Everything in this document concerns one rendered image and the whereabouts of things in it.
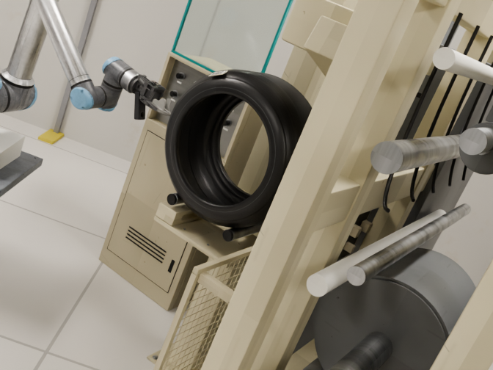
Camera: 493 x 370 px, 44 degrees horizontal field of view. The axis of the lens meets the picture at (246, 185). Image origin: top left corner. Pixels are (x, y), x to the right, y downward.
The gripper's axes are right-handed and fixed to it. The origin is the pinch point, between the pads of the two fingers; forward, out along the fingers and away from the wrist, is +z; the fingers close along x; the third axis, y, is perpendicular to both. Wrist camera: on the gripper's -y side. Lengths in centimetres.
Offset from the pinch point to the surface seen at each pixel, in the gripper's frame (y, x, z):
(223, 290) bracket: -7, -58, 79
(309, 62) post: 44, 27, 31
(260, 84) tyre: 34.1, -9.0, 34.6
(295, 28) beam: 59, -35, 49
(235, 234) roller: -18, -7, 54
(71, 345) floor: -115, -4, 10
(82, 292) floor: -119, 29, -19
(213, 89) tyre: 23.5, -12.2, 20.5
